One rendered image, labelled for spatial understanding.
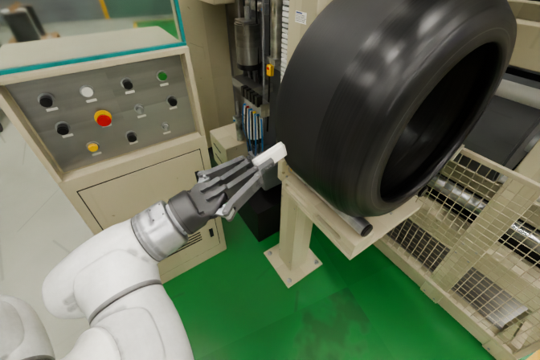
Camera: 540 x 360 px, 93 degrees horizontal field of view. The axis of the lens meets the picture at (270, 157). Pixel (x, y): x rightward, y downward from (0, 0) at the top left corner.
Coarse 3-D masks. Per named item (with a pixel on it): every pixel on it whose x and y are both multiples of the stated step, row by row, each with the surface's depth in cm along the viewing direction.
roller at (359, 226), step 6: (336, 210) 80; (342, 216) 78; (348, 216) 76; (348, 222) 77; (354, 222) 75; (360, 222) 74; (366, 222) 74; (354, 228) 75; (360, 228) 73; (366, 228) 72; (372, 228) 74; (360, 234) 74; (366, 234) 74
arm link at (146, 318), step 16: (144, 288) 37; (160, 288) 39; (112, 304) 35; (128, 304) 35; (144, 304) 35; (160, 304) 37; (96, 320) 34; (112, 320) 32; (128, 320) 32; (144, 320) 33; (160, 320) 35; (176, 320) 37; (80, 336) 32; (96, 336) 30; (112, 336) 30; (128, 336) 31; (144, 336) 32; (160, 336) 33; (176, 336) 35; (80, 352) 29; (96, 352) 29; (112, 352) 29; (128, 352) 30; (144, 352) 31; (160, 352) 32; (176, 352) 33; (192, 352) 36
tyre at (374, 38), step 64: (384, 0) 48; (448, 0) 43; (320, 64) 51; (384, 64) 43; (448, 64) 44; (320, 128) 52; (384, 128) 45; (448, 128) 83; (320, 192) 64; (384, 192) 84
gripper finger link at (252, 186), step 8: (256, 176) 46; (248, 184) 46; (256, 184) 47; (240, 192) 45; (248, 192) 46; (232, 200) 44; (240, 200) 45; (224, 208) 43; (232, 208) 44; (232, 216) 44
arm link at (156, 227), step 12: (156, 204) 43; (144, 216) 42; (156, 216) 42; (168, 216) 42; (144, 228) 40; (156, 228) 41; (168, 228) 41; (180, 228) 43; (144, 240) 40; (156, 240) 40; (168, 240) 41; (180, 240) 42; (156, 252) 41; (168, 252) 42
